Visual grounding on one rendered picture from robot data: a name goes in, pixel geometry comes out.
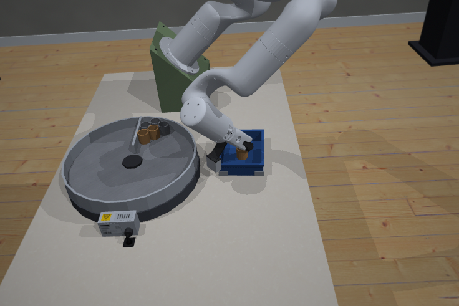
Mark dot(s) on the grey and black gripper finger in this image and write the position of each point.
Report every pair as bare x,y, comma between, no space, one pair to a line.
248,145

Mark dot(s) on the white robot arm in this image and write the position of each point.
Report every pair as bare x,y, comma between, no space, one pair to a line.
283,38

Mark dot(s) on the blue open-top crate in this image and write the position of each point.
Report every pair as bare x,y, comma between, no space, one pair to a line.
252,166

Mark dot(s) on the grey steel bushing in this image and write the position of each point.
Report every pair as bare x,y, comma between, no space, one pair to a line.
145,125
155,121
164,128

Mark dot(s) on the bronze bushing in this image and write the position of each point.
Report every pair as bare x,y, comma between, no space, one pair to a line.
143,136
154,132
241,154

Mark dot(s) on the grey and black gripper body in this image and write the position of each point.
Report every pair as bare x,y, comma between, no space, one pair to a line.
237,138

